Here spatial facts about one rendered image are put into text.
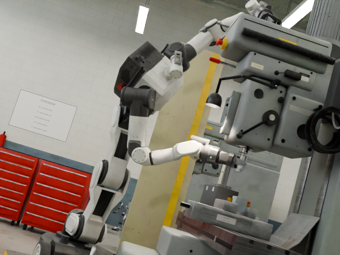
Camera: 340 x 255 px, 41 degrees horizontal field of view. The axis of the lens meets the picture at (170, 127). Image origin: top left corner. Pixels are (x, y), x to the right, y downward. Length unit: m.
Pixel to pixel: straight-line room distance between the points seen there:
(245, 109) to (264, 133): 0.14
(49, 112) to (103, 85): 1.44
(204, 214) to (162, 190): 1.95
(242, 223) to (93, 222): 0.98
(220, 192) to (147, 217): 1.52
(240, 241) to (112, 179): 1.17
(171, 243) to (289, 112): 0.79
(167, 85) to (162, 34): 9.44
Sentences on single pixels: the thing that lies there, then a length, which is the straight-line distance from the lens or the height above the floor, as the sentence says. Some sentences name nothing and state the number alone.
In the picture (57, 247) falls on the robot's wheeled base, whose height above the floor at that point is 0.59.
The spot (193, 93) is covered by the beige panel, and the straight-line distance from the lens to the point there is 3.94.
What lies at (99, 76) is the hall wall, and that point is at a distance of 11.37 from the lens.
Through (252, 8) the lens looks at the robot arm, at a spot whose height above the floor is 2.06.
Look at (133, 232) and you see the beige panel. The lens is 3.84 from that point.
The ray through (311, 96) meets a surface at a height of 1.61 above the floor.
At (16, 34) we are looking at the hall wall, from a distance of 11.84.
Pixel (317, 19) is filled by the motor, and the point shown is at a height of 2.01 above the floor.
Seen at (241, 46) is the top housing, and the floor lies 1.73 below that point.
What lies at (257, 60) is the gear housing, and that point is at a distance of 2.15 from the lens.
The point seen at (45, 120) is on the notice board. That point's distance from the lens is 11.28.
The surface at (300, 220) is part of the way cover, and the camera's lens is 2.28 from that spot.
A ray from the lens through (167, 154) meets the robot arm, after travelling 2.20.
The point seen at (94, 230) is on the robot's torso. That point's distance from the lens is 2.66.
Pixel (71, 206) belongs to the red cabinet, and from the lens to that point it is 6.58.
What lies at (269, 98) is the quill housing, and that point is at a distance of 2.15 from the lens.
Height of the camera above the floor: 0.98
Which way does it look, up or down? 9 degrees up
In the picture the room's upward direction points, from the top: 17 degrees clockwise
